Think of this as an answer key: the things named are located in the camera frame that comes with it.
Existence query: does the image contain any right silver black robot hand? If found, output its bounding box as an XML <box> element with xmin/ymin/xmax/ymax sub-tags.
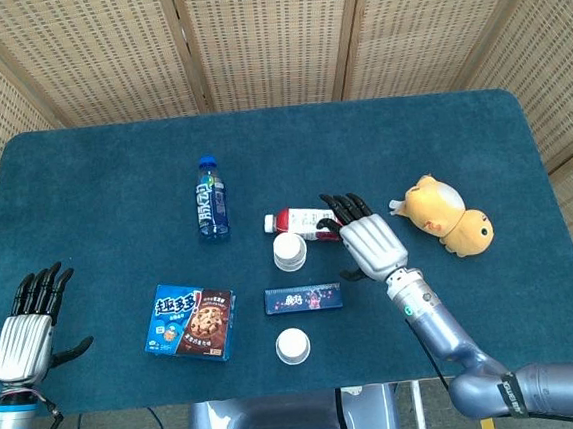
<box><xmin>313</xmin><ymin>186</ymin><xmax>412</xmax><ymax>287</ymax></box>

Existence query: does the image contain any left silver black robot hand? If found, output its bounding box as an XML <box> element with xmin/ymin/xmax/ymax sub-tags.
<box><xmin>0</xmin><ymin>259</ymin><xmax>98</xmax><ymax>389</ymax></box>

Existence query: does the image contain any yellow plush toy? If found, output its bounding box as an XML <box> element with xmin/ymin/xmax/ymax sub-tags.
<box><xmin>386</xmin><ymin>169</ymin><xmax>497</xmax><ymax>265</ymax></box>

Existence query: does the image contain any red drink bottle white label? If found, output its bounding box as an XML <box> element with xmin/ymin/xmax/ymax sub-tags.
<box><xmin>261</xmin><ymin>203</ymin><xmax>344</xmax><ymax>249</ymax></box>

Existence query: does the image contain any dark blue long box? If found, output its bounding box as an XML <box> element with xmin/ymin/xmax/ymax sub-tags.
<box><xmin>263</xmin><ymin>282</ymin><xmax>345</xmax><ymax>319</ymax></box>

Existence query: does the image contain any blue chocolate cookie box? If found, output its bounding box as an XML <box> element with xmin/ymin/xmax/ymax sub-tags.
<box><xmin>138</xmin><ymin>277</ymin><xmax>242</xmax><ymax>371</ymax></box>

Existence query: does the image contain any teal felt table mat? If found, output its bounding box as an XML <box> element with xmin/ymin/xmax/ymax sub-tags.
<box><xmin>0</xmin><ymin>81</ymin><xmax>573</xmax><ymax>421</ymax></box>

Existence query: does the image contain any white table leg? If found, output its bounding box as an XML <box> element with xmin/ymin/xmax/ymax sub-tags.
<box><xmin>410</xmin><ymin>380</ymin><xmax>428</xmax><ymax>429</ymax></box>

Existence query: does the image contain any blue sports drink bottle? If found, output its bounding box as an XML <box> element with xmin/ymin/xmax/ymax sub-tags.
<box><xmin>190</xmin><ymin>153</ymin><xmax>233</xmax><ymax>247</ymax></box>

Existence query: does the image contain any blue-grey robot torso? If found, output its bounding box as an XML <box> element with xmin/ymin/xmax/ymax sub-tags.
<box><xmin>181</xmin><ymin>383</ymin><xmax>402</xmax><ymax>429</ymax></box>

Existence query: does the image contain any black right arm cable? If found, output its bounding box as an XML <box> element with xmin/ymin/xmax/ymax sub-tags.
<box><xmin>415</xmin><ymin>328</ymin><xmax>457</xmax><ymax>397</ymax></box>

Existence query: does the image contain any black arm strap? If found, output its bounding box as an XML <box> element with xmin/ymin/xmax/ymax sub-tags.
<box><xmin>495</xmin><ymin>368</ymin><xmax>529</xmax><ymax>421</ymax></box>

